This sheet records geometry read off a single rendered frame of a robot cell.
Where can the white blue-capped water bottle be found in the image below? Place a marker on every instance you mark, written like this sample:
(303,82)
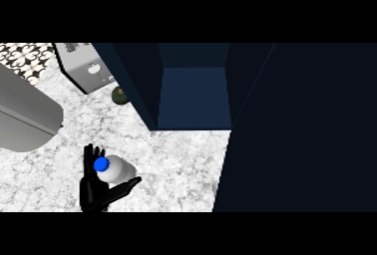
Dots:
(116,171)

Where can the dark green avocado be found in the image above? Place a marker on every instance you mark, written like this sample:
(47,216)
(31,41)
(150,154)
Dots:
(118,95)

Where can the silver toaster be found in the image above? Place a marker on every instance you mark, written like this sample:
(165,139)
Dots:
(85,66)

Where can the dark blue cabinet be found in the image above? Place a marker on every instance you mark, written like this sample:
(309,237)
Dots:
(193,96)

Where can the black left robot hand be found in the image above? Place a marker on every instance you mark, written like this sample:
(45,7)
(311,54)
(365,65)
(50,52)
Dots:
(93,192)

